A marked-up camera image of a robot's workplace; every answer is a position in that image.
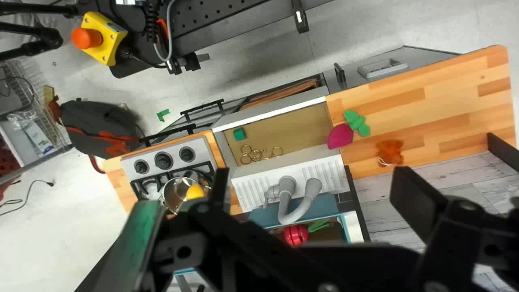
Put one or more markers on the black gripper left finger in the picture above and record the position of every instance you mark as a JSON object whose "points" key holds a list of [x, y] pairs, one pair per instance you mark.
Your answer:
{"points": [[221, 188]]}

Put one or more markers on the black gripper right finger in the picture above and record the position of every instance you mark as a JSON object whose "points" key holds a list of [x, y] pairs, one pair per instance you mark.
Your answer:
{"points": [[416, 202]]}

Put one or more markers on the purple toy vegetable green leaves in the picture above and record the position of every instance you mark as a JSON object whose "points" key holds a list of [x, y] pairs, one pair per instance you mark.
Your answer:
{"points": [[340, 136]]}

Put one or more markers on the yellow toy lemon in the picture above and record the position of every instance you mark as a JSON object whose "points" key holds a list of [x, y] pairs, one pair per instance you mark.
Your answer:
{"points": [[195, 191]]}

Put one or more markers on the steel toy pot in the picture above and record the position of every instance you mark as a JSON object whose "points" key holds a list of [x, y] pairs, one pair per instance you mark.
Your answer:
{"points": [[176, 194]]}

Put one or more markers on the grey toy stove top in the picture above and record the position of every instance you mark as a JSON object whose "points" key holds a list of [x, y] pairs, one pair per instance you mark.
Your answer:
{"points": [[179, 155]]}

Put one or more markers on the orange toy vegetable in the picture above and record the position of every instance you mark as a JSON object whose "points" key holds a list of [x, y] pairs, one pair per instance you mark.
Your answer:
{"points": [[390, 151]]}

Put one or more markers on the grey toy faucet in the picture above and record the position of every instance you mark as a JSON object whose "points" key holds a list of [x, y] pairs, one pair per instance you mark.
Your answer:
{"points": [[286, 188]]}

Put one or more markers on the toy oven door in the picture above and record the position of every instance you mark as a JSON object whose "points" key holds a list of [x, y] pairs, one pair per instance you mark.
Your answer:
{"points": [[204, 108]]}

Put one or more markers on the white toy sink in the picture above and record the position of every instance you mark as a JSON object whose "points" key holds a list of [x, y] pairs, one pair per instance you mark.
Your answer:
{"points": [[281, 129]]}

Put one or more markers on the red toy vegetable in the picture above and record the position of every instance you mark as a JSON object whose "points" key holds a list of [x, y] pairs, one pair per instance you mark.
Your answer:
{"points": [[294, 235]]}

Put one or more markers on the black stove knob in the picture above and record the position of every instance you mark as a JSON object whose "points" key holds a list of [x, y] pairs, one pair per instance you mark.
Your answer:
{"points": [[142, 165], [187, 154], [165, 159]]}

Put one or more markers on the small green block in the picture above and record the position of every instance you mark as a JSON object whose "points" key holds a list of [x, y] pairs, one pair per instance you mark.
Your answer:
{"points": [[239, 134]]}

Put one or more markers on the light wooden countertop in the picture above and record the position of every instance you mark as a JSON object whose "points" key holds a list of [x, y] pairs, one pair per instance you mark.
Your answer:
{"points": [[432, 107]]}

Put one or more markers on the wooden countertop around stove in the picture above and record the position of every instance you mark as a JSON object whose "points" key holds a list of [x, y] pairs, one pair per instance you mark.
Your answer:
{"points": [[116, 180]]}

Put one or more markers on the brown wooden drawer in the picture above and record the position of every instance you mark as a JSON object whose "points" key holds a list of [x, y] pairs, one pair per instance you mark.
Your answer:
{"points": [[281, 92]]}

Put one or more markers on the black and orange backpack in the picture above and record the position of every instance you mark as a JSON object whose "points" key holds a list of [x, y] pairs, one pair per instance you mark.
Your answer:
{"points": [[98, 129]]}

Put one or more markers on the black robot mounting stand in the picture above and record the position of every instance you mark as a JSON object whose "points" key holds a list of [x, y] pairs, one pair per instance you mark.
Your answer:
{"points": [[217, 18]]}

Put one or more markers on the yellow emergency stop button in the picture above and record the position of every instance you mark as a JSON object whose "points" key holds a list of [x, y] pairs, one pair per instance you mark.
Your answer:
{"points": [[103, 37]]}

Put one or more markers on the black tripod legs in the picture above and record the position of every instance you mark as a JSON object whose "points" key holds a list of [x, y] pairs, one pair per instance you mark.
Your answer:
{"points": [[33, 37]]}

